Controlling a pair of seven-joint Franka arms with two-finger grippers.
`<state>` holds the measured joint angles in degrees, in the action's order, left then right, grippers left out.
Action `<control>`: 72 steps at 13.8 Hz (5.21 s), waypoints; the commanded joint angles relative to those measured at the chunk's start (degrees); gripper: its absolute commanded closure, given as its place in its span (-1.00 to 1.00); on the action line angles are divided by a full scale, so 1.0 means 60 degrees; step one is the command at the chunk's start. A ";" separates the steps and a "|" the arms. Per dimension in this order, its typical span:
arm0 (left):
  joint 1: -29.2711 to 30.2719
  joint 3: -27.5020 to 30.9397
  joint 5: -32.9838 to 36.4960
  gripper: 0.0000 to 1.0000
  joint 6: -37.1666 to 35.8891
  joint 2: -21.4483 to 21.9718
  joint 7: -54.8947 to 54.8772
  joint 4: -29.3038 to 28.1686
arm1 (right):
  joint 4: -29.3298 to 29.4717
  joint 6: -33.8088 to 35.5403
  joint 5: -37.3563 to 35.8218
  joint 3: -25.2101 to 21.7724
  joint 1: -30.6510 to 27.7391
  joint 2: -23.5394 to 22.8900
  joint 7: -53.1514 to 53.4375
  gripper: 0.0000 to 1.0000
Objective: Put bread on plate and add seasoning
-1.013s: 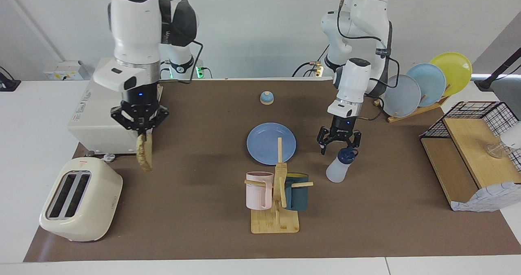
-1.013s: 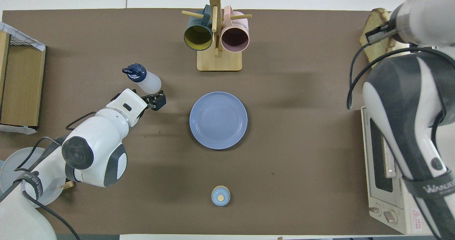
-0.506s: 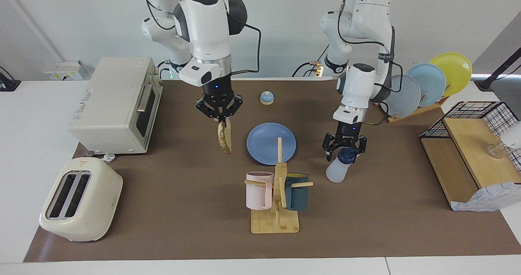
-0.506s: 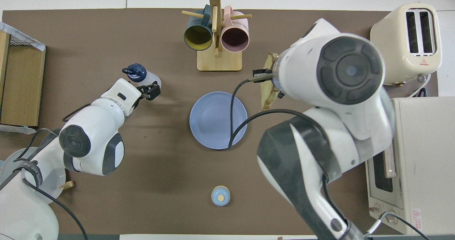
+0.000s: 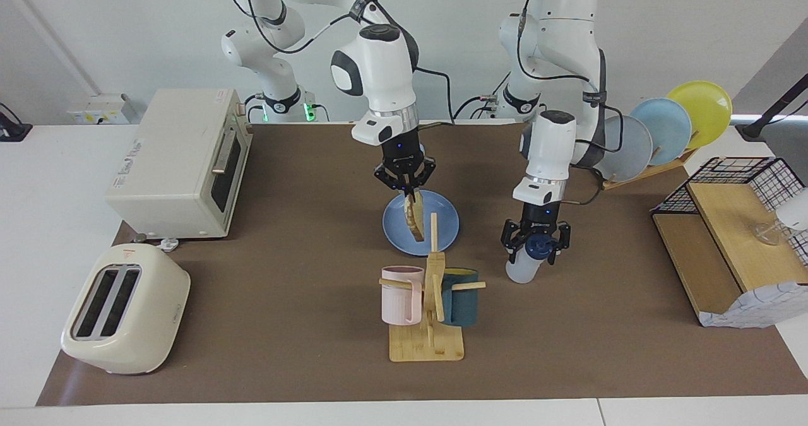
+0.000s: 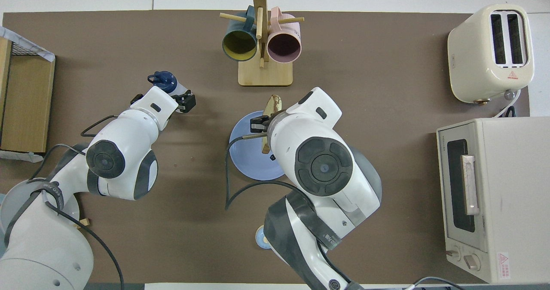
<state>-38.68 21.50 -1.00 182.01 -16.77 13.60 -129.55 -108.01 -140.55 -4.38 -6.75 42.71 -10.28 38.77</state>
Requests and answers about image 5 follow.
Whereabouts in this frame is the toasted bread slice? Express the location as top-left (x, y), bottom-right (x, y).
top-left (404, 189), bottom-right (427, 244)

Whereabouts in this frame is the light blue plate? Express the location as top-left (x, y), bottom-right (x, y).
top-left (630, 98), bottom-right (693, 167)

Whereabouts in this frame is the grey plate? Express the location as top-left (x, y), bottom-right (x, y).
top-left (593, 115), bottom-right (654, 183)

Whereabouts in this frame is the wooden shelf with wire basket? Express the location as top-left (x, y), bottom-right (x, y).
top-left (651, 157), bottom-right (808, 326)

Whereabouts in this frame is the cream two-slot toaster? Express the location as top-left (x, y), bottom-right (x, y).
top-left (61, 244), bottom-right (191, 376)

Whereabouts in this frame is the white checked cloth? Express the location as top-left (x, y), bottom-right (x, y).
top-left (699, 281), bottom-right (808, 329)

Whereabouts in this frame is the pink mug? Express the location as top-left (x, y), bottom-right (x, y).
top-left (381, 266), bottom-right (425, 326)

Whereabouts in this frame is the yellow plate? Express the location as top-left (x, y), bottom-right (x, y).
top-left (666, 80), bottom-right (734, 151)

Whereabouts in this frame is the wooden mug tree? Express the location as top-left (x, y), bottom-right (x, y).
top-left (379, 212), bottom-right (487, 363)

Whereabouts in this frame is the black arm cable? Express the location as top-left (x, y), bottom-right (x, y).
top-left (516, 0), bottom-right (626, 207)
top-left (215, 0), bottom-right (456, 125)

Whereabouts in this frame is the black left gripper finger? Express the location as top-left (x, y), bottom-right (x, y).
top-left (502, 220), bottom-right (528, 264)
top-left (548, 223), bottom-right (572, 266)

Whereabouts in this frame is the clear glass cup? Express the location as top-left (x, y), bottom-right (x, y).
top-left (751, 220), bottom-right (788, 247)

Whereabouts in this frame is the black clamp with cable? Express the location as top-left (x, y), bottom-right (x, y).
top-left (0, 102), bottom-right (33, 143)

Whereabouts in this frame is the white toaster oven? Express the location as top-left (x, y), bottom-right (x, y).
top-left (104, 88), bottom-right (253, 240)

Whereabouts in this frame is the wooden plate rack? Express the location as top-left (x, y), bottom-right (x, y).
top-left (600, 147), bottom-right (698, 191)

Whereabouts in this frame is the blue round plate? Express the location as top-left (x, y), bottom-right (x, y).
top-left (383, 189), bottom-right (460, 256)

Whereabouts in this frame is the white wall socket box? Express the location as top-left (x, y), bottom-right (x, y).
top-left (68, 93), bottom-right (136, 126)

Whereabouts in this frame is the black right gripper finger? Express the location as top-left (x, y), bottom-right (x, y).
top-left (374, 164), bottom-right (414, 204)
top-left (412, 160), bottom-right (436, 203)

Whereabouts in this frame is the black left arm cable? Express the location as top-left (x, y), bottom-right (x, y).
top-left (516, 0), bottom-right (626, 207)

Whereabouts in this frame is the brown table mat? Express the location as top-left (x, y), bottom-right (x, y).
top-left (36, 123), bottom-right (808, 406)

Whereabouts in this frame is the translucent seasoning bottle blue cap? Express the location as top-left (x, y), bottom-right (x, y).
top-left (505, 234), bottom-right (559, 285)

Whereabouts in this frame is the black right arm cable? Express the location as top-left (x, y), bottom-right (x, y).
top-left (215, 0), bottom-right (456, 125)

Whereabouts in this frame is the dark teal mug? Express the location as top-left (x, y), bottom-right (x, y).
top-left (440, 268), bottom-right (480, 326)

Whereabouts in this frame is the black base cable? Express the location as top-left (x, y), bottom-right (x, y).
top-left (452, 89), bottom-right (513, 121)

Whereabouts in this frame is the white rounded object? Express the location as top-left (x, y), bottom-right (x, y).
top-left (775, 188), bottom-right (808, 232)

